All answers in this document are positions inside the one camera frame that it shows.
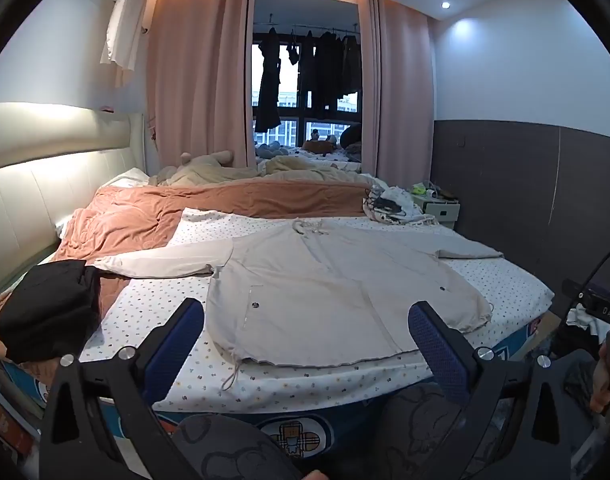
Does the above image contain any floral bed sheet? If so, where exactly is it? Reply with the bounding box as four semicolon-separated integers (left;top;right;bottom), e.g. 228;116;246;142
80;207;556;413

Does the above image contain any person's right leg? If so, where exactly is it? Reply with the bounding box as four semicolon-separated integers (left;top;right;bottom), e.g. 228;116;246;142
364;382;512;480

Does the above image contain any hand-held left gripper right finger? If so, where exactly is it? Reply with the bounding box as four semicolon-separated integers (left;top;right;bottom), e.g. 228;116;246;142
407;301;574;480

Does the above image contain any person's leg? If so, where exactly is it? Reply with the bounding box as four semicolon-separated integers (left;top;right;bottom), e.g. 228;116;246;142
171;412;307;480
364;382;512;480

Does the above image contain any dark round cushion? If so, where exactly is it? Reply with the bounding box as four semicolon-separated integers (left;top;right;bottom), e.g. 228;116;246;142
339;124;363;150

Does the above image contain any coiled black cable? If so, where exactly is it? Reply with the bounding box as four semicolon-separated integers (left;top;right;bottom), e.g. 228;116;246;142
372;197;409;214

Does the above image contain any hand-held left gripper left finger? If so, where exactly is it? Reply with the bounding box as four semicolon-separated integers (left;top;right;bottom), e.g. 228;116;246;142
39;297;221;480

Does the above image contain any dark hanging long coat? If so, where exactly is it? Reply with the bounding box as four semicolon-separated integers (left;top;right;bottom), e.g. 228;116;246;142
254;27;284;133

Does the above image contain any brown plush toy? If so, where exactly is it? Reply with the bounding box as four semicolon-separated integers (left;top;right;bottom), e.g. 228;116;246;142
302;130;339;154

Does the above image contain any person's left leg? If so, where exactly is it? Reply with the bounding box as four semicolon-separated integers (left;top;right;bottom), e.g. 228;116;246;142
171;412;307;480

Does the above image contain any white nightstand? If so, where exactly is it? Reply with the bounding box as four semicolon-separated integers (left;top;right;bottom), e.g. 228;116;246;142
412;192;461;231

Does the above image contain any blue printed mattress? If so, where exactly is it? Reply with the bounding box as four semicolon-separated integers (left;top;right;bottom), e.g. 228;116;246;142
0;310;551;467

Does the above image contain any cream padded headboard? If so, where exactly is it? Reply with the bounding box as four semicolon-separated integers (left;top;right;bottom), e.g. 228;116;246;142
0;102;146;301

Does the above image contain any dark hanging jacket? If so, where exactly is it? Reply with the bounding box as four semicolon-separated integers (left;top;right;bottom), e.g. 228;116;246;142
297;30;320;112
315;30;362;114

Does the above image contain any window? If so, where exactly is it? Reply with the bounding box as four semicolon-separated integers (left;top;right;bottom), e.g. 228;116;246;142
251;0;364;163

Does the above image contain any black folded cloth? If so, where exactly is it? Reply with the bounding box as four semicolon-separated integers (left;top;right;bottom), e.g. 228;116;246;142
0;260;103;364

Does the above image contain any orange blanket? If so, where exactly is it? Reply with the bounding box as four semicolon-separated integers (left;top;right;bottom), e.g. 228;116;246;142
0;182;381;366

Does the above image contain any beige jacket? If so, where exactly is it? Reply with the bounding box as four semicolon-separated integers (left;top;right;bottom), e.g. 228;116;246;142
92;217;506;392

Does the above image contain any person's right hand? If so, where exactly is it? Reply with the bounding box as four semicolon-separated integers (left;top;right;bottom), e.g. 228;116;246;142
590;332;610;413

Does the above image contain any beige duvet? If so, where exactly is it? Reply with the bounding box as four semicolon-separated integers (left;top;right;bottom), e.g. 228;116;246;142
150;154;386;192

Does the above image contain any pink curtain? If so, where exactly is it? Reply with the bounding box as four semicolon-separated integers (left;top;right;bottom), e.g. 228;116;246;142
145;0;257;171
360;0;437;187

